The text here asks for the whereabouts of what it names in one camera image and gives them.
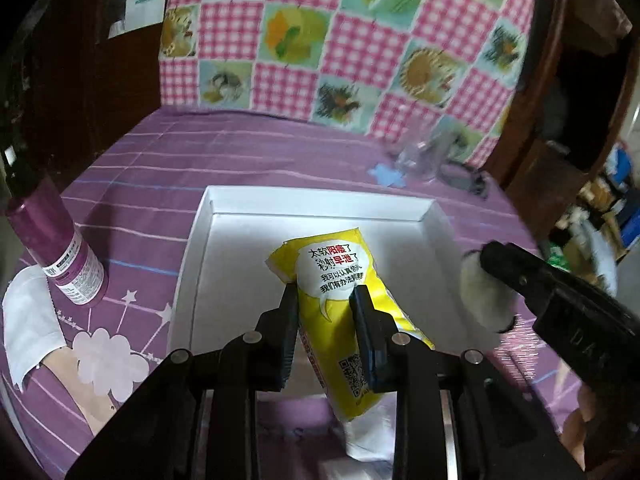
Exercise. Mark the brown wooden shelf unit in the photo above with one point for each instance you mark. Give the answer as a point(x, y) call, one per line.
point(550, 110)

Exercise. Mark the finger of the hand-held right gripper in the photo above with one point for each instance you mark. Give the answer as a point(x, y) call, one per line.
point(515, 265)

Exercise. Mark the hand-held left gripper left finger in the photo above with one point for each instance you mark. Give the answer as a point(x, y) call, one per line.
point(287, 342)

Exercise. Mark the yellow printed packet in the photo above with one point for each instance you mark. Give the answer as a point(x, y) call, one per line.
point(330, 270)

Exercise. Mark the white cardboard box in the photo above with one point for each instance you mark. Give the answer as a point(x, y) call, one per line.
point(240, 240)

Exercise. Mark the pink checkered printed cushion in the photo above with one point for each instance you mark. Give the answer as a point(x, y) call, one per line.
point(350, 60)

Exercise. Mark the white fluffy plush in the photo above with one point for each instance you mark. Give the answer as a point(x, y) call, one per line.
point(485, 295)

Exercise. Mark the clear glass cup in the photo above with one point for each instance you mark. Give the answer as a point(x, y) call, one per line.
point(425, 160)

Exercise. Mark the blue paper scrap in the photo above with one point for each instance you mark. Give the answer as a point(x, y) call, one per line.
point(387, 175)

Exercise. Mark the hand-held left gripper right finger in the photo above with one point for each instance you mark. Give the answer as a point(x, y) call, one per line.
point(367, 350)

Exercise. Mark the dark wooden cabinet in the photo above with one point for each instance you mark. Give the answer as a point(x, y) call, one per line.
point(125, 85)

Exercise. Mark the pile of cluttered boxes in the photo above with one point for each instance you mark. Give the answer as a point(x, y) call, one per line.
point(600, 210)

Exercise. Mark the purple printed tablecloth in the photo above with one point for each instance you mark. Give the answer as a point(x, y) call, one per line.
point(150, 170)

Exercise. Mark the purple spray bottle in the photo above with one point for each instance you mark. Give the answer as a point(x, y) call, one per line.
point(65, 255)

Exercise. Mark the white face mask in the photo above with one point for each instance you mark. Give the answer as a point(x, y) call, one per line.
point(30, 320)

